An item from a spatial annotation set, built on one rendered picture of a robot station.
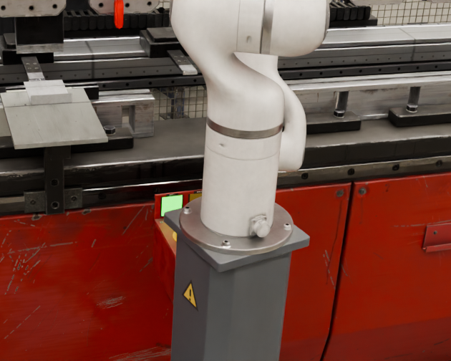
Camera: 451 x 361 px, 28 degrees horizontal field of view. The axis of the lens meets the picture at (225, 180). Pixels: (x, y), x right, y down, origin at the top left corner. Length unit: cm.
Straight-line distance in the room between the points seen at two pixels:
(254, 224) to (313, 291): 91
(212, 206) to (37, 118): 56
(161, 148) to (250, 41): 76
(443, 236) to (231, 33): 125
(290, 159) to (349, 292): 70
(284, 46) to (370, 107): 98
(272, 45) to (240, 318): 46
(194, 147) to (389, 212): 55
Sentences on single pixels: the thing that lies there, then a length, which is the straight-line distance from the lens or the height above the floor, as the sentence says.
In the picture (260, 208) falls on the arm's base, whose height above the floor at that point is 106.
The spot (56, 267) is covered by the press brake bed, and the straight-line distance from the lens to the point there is 206.
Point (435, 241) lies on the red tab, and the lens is 241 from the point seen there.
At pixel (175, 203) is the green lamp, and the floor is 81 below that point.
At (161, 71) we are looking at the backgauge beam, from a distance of 232.
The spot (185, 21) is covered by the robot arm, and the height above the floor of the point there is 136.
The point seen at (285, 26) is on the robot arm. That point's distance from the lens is 129.
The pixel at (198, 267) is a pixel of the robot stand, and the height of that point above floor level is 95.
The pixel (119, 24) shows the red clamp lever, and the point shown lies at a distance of 191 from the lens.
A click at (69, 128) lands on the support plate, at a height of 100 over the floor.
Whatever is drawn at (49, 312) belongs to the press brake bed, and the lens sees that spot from 213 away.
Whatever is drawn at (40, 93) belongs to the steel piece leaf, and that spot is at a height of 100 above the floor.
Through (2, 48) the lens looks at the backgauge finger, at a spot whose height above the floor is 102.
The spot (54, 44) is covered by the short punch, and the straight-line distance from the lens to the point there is 199.
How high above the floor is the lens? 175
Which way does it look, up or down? 27 degrees down
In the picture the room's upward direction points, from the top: 4 degrees clockwise
